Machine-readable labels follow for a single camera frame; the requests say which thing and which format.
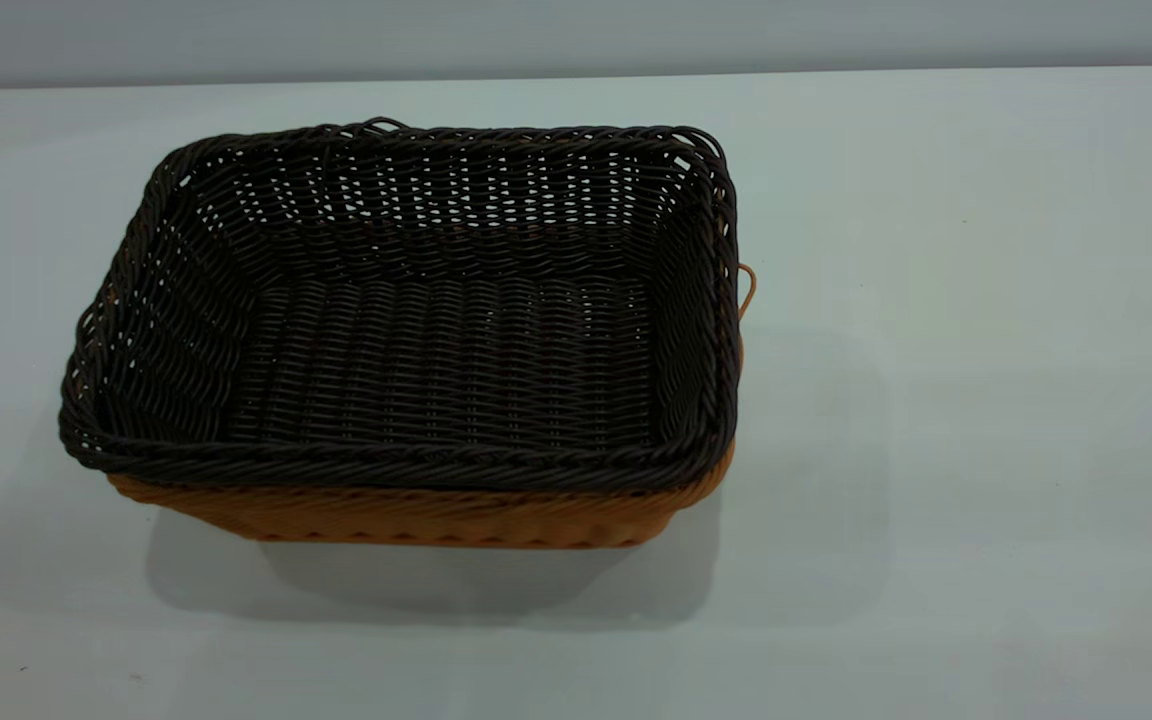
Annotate dark brown wicker basket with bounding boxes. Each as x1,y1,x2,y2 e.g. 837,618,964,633
58,117,742,493

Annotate orange-brown wicker basket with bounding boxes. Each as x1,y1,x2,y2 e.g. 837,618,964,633
101,262,757,550

